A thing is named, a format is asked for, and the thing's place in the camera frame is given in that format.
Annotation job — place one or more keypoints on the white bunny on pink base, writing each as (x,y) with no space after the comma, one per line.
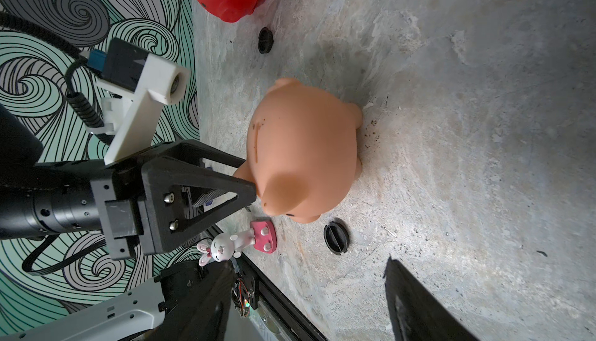
(261,236)

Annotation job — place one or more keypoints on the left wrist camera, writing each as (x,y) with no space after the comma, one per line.
(141,84)

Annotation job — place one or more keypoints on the black plug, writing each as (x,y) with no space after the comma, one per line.
(265,41)
(337,237)

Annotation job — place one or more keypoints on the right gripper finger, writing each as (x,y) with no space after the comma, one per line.
(414,312)

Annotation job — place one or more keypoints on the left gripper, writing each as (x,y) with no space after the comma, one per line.
(153,202)

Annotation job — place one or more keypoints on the peach piggy bank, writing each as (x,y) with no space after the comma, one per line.
(302,151)

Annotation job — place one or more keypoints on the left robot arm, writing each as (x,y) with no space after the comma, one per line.
(42,199)

